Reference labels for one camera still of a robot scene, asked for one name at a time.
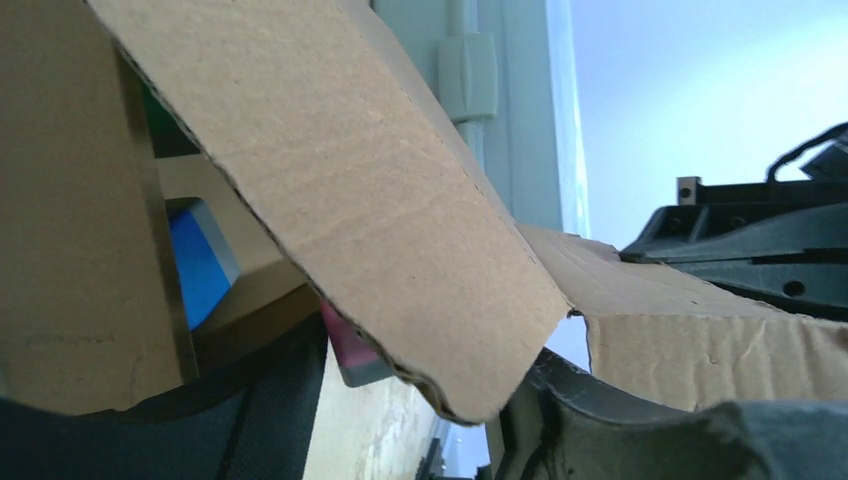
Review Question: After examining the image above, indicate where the clear plastic storage bin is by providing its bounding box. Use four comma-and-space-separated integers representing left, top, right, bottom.
370, 0, 590, 237

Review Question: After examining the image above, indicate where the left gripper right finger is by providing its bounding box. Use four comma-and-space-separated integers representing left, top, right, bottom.
486, 349, 847, 479

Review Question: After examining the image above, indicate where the blue and grey small block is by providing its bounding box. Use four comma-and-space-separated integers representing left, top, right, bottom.
166, 197, 241, 331

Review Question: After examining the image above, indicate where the brown cardboard box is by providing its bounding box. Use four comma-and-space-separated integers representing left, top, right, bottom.
1, 1, 847, 424

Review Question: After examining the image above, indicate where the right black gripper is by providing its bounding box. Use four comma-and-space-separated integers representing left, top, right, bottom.
619, 122, 848, 323

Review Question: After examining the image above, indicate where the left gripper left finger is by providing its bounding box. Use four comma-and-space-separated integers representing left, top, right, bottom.
1, 314, 327, 479

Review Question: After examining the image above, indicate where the pink and green small block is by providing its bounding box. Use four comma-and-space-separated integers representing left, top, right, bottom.
320, 300, 393, 388

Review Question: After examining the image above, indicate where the green and grey small block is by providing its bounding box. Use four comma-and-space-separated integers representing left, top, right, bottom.
142, 86, 200, 158

